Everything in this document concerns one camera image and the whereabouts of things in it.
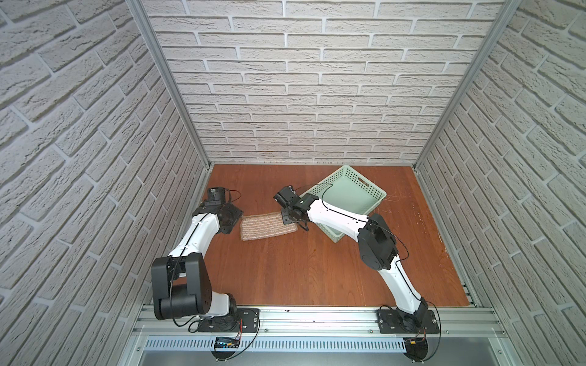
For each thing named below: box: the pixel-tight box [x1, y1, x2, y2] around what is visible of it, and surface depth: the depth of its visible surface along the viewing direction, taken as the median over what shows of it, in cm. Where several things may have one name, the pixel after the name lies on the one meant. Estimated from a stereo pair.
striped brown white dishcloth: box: [240, 211, 299, 241], surface depth 97 cm
